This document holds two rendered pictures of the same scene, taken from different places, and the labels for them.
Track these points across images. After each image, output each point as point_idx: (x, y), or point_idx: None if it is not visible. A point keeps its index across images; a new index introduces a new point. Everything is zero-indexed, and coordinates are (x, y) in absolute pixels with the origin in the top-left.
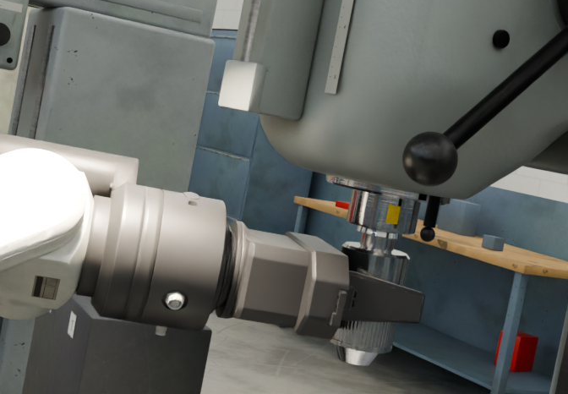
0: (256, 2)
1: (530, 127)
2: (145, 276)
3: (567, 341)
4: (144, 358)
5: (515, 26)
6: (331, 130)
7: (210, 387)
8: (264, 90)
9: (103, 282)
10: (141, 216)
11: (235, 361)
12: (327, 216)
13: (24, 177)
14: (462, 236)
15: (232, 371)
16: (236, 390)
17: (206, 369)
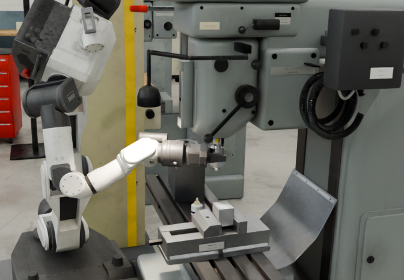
0: (180, 106)
1: (236, 124)
2: (168, 159)
3: (296, 150)
4: (189, 165)
5: (227, 107)
6: (196, 130)
7: (282, 142)
8: (183, 124)
9: (161, 161)
10: (166, 148)
11: (295, 128)
12: None
13: (143, 144)
14: None
15: (293, 133)
16: (294, 142)
17: (282, 134)
